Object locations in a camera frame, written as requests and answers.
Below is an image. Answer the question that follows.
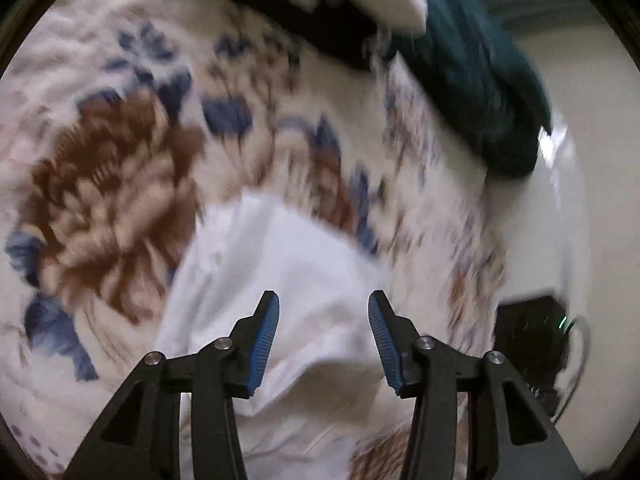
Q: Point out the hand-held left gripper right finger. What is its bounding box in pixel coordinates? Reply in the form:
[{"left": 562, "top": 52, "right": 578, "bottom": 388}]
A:
[{"left": 367, "top": 290, "right": 585, "bottom": 480}]

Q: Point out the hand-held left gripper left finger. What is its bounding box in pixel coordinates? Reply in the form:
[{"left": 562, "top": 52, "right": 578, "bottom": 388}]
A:
[{"left": 64, "top": 290, "right": 281, "bottom": 480}]

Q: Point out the white t-shirt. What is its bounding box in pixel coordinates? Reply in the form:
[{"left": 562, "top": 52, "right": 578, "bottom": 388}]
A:
[{"left": 157, "top": 194, "right": 416, "bottom": 480}]

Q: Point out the white headboard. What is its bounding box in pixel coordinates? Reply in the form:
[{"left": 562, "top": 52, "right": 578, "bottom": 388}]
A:
[{"left": 482, "top": 120, "right": 608, "bottom": 466}]

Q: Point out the floral bed blanket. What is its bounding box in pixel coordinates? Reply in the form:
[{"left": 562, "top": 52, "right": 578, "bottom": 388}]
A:
[{"left": 0, "top": 0, "right": 508, "bottom": 480}]

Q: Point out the teal duvet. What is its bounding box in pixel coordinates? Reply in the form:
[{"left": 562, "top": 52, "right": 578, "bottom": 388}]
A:
[{"left": 387, "top": 0, "right": 553, "bottom": 178}]

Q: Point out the folded black garment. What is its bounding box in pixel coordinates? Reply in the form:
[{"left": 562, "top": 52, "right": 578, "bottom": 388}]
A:
[{"left": 172, "top": 0, "right": 396, "bottom": 73}]

